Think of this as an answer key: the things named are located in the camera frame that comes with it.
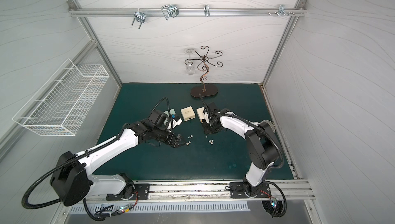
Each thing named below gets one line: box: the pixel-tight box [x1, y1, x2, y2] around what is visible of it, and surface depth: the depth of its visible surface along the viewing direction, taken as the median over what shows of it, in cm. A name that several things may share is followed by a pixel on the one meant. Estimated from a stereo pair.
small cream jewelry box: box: [180, 105, 196, 122], surface depth 103 cm
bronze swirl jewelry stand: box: [184, 45, 224, 98], surface depth 101 cm
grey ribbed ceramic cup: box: [258, 119, 277, 133], surface depth 50 cm
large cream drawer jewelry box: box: [196, 106, 206, 124], surface depth 102 cm
